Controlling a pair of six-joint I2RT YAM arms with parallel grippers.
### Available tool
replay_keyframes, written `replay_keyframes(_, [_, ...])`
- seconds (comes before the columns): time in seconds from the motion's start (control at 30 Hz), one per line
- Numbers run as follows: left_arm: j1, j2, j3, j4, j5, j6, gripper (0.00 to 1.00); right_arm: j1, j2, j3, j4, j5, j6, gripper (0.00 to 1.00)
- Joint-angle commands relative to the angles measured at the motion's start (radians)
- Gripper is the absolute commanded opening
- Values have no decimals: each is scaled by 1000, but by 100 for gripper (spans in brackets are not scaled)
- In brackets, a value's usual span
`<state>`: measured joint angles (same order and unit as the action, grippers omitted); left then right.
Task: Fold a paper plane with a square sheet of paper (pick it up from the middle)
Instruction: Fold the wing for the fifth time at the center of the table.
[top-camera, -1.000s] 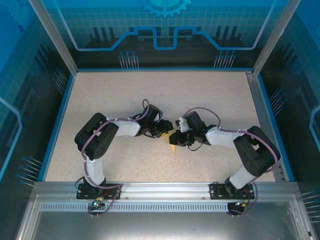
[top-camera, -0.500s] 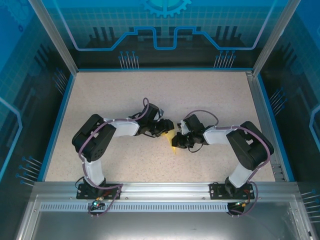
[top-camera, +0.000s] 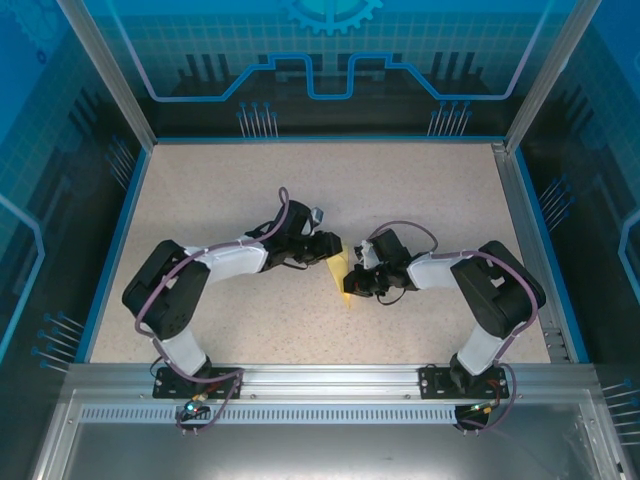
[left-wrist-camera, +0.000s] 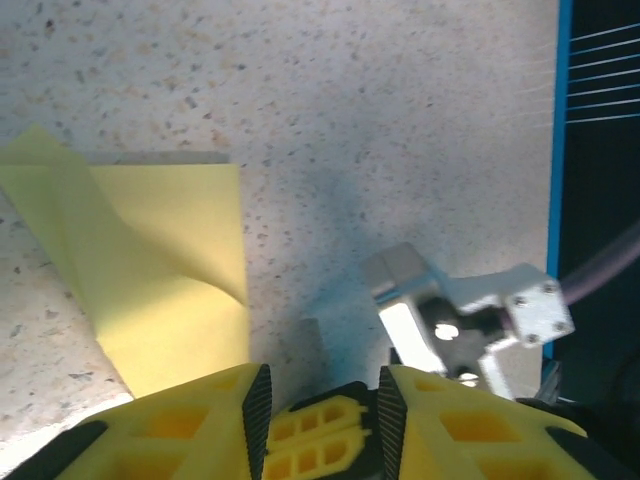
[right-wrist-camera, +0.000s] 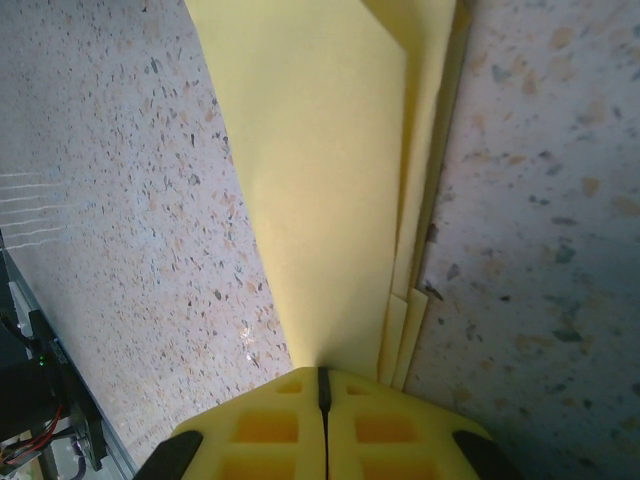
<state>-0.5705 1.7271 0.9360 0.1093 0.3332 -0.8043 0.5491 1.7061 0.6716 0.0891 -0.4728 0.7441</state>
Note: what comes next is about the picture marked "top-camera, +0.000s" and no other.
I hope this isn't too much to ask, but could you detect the aluminium side rail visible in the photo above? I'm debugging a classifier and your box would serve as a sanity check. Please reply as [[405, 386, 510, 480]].
[[492, 142, 576, 364]]

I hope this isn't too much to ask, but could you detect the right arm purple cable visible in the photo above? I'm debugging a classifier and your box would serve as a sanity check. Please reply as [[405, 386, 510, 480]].
[[367, 219, 540, 434]]

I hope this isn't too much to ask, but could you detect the steel front panel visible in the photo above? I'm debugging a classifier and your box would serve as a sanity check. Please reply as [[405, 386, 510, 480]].
[[29, 389, 626, 480]]

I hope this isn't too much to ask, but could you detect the yellow paper sheet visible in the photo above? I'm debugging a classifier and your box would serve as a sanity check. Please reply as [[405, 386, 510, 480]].
[[324, 244, 357, 311]]

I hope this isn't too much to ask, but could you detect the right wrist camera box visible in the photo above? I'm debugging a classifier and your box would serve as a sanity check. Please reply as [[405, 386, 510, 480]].
[[353, 240, 379, 269]]

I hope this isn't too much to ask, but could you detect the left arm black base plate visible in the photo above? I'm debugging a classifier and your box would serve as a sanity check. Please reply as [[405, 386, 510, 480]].
[[152, 366, 245, 401]]

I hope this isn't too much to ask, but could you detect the slotted grey cable duct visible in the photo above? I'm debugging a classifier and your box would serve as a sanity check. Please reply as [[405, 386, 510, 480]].
[[78, 405, 581, 422]]

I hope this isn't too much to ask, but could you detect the aluminium frame post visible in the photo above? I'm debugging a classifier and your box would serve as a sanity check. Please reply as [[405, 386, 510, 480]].
[[54, 0, 157, 150], [504, 0, 601, 154]]

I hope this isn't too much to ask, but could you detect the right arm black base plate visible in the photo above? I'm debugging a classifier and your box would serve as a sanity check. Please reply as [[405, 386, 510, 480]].
[[418, 364, 511, 401]]

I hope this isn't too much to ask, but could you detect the aluminium mounting rail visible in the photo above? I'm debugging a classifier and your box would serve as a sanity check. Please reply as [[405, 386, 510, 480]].
[[64, 363, 599, 397]]

